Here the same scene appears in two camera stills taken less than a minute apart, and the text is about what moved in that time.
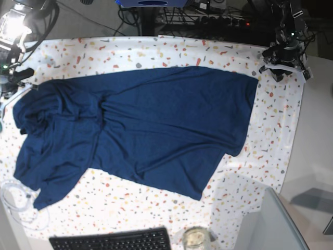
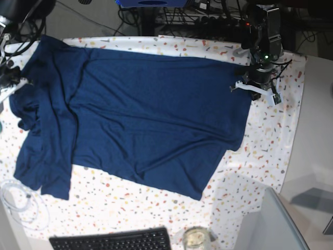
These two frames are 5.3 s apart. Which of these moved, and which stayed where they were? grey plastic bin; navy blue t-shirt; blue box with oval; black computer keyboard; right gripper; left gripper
Moved: right gripper; navy blue t-shirt
Stayed: black computer keyboard; grey plastic bin; left gripper; blue box with oval
